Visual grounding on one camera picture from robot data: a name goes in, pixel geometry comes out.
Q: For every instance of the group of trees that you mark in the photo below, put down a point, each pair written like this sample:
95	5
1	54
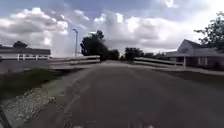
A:
133	53

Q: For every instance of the large dark tree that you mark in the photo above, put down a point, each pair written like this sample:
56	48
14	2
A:
95	46

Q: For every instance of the grey asphalt road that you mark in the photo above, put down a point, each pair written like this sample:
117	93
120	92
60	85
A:
126	96

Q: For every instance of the street lamp pole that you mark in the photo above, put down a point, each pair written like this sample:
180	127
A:
76	43

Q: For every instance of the grass verge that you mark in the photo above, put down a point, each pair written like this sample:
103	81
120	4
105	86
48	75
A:
196	77
23	81

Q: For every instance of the low building with white railing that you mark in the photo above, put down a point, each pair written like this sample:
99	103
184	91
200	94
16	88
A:
25	53

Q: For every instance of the house with gabled roof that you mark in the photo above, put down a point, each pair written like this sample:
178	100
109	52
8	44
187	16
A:
200	55

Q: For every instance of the pale gravel strip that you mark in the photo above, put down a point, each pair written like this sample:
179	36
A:
30	101

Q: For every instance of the white rail fence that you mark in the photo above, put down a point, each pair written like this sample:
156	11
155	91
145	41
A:
78	60
156	62

